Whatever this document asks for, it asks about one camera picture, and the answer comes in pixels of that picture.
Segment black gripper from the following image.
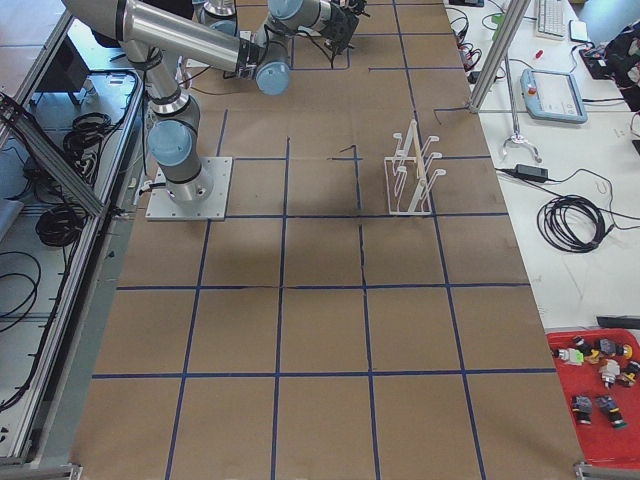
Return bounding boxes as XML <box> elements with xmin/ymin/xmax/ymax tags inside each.
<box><xmin>324</xmin><ymin>6</ymin><xmax>359</xmax><ymax>48</ymax></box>

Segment white keyboard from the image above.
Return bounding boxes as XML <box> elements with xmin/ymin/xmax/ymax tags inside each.
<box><xmin>534</xmin><ymin>0</ymin><xmax>566</xmax><ymax>40</ymax></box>

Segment teach pendant tablet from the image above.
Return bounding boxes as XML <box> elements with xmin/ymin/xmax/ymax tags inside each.
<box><xmin>520</xmin><ymin>68</ymin><xmax>588</xmax><ymax>124</ymax></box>

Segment black power adapter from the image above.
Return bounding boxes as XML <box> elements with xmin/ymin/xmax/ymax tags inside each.
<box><xmin>514</xmin><ymin>164</ymin><xmax>549</xmax><ymax>183</ymax></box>

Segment red parts tray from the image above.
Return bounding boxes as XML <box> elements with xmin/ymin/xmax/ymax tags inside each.
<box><xmin>547</xmin><ymin>329</ymin><xmax>639</xmax><ymax>469</ymax></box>

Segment green handled reach grabber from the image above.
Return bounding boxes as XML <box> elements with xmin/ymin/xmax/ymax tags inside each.
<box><xmin>494</xmin><ymin>11</ymin><xmax>542</xmax><ymax>164</ymax></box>

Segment white wire cup rack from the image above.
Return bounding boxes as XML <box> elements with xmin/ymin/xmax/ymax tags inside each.
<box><xmin>383</xmin><ymin>119</ymin><xmax>446</xmax><ymax>216</ymax></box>

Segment aluminium frame post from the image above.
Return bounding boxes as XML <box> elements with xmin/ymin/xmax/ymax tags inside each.
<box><xmin>468</xmin><ymin>0</ymin><xmax>530</xmax><ymax>113</ymax></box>

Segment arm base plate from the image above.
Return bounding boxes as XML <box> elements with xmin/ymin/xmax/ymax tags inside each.
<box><xmin>146</xmin><ymin>157</ymin><xmax>233</xmax><ymax>221</ymax></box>

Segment coiled black cable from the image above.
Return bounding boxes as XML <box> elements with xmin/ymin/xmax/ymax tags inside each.
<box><xmin>537</xmin><ymin>194</ymin><xmax>607</xmax><ymax>253</ymax></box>

